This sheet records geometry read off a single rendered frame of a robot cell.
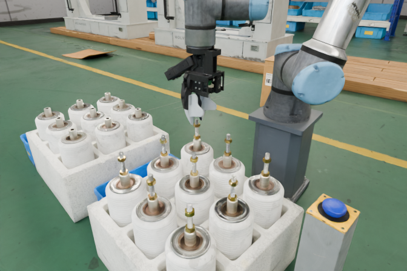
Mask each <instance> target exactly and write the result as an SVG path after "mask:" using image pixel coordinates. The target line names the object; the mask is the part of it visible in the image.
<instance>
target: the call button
mask: <svg viewBox="0 0 407 271"><path fill-rule="evenodd" d="M322 207H323V210H324V211H325V213H326V214H328V215H329V216H331V217H335V218H339V217H341V216H344V215H345V214H346V211H347V207H346V205H345V204H344V203H343V202H341V201H340V200H338V199H335V198H326V199H324V200H323V203H322Z"/></svg>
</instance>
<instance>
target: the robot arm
mask: <svg viewBox="0 0 407 271"><path fill-rule="evenodd" d="M269 1H270V0H184V16H185V45H186V52H187V53H190V54H193V55H191V56H188V57H187V58H185V59H184V60H182V61H181V62H179V63H178V64H176V65H175V66H173V67H170V68H169V69H168V70H167V71H166V72H164V74H165V76H166V78H167V80H168V81H169V80H175V79H178V78H179V77H181V76H182V74H184V73H185V74H184V76H183V83H182V89H181V93H180V97H181V101H182V106H183V109H184V110H185V114H186V116H187V118H188V120H189V122H190V124H191V125H194V117H199V118H200V120H203V117H204V114H205V110H215V109H216V108H217V105H216V104H215V103H214V102H213V101H212V100H211V99H210V93H211V94H212V93H219V92H221V90H222V91H223V90H224V73H225V72H224V71H221V70H217V56H218V55H221V49H220V48H215V46H214V45H215V44H216V21H258V20H263V19H265V17H266V15H267V13H268V8H269ZM370 2H371V0H329V3H328V5H327V6H326V9H325V11H324V13H323V15H322V18H321V20H320V22H319V24H318V26H317V28H316V30H315V33H314V35H313V37H312V38H311V39H310V40H308V41H306V42H304V43H302V44H280V45H278V46H277V47H276V51H275V54H274V66H273V77H272V84H271V91H270V93H269V96H268V98H267V100H266V102H265V104H264V107H263V113H264V115H265V116H267V117H268V118H269V119H272V120H275V121H277V122H282V123H302V122H306V121H307V120H309V118H310V115H311V107H310V105H321V104H324V103H326V102H329V101H331V100H333V99H334V98H335V97H337V96H338V95H339V93H340V92H341V90H342V89H343V86H344V84H345V77H344V72H343V67H344V66H345V64H346V61H347V60H348V58H347V56H346V53H345V50H346V48H347V46H348V44H349V42H350V40H351V38H352V36H353V34H354V32H355V31H356V29H357V27H358V25H359V23H360V21H361V19H362V17H363V15H364V14H365V12H366V9H367V8H368V6H369V3H370ZM221 76H222V86H221ZM192 92H194V93H196V94H192Z"/></svg>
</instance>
